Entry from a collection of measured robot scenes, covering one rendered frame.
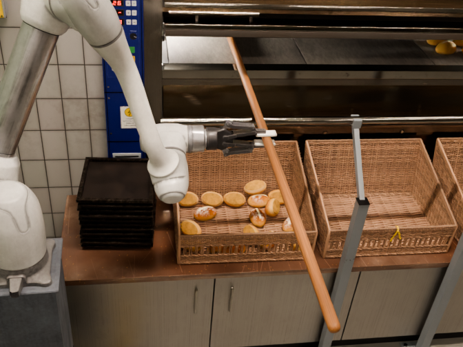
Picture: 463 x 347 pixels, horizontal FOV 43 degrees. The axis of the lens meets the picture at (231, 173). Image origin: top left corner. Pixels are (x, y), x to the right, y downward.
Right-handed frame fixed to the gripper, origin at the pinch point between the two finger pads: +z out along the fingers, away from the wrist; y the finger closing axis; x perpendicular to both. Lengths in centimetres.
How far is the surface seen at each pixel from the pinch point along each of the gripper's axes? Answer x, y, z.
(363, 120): -15.4, 3.1, 40.2
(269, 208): -29, 55, 13
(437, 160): -44, 42, 94
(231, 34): -38.1, -20.2, -7.9
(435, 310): 6, 87, 84
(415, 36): -38, -21, 63
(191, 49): -72, 2, -19
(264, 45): -76, 2, 14
